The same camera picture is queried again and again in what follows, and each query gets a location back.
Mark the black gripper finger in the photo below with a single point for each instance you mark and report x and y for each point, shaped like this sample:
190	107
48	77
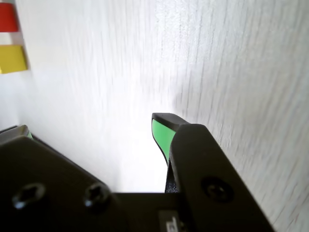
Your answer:
207	169
48	193

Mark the yellow wooden cube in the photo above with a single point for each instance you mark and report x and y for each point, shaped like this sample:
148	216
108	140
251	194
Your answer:
12	59

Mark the red wooden cube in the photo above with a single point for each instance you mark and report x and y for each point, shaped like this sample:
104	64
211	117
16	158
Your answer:
8	17

